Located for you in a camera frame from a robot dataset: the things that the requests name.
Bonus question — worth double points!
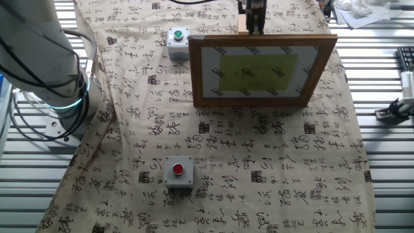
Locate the black keyboard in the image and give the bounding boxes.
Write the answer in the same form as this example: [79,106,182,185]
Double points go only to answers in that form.
[397,47,414,72]

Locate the white crumpled papers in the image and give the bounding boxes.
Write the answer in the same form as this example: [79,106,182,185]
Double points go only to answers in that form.
[332,0,404,29]

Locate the black robot arm cables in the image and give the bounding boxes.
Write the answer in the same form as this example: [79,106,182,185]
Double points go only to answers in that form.
[0,32,91,143]

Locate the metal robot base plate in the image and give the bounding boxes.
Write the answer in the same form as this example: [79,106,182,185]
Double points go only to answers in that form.
[43,119,82,143]

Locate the grey exterior camera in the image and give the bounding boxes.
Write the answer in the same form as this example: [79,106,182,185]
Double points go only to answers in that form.
[319,0,336,20]

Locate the wooden picture frame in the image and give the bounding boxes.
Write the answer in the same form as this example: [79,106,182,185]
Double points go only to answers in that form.
[188,34,339,108]

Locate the small wooden block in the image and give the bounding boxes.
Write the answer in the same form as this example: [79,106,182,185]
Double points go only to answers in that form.
[237,16,250,36]

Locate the beige calligraphy print cloth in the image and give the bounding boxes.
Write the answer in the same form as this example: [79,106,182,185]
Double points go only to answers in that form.
[35,0,376,233]

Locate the white ribbed device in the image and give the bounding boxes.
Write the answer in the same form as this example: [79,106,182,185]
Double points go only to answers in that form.
[400,71,414,100]

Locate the grey box red button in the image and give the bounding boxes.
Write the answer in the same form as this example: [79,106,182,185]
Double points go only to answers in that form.
[163,155,195,190]

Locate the grey robot cable bundle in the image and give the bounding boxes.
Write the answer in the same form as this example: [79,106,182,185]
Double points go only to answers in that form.
[8,28,98,143]

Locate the grey box green button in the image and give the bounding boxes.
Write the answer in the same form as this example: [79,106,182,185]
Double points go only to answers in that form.
[166,27,191,61]

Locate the black clamp tool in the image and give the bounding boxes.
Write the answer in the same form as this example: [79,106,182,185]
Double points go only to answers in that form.
[375,96,414,122]

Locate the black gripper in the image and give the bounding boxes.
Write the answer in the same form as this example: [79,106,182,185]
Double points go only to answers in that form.
[245,0,268,36]

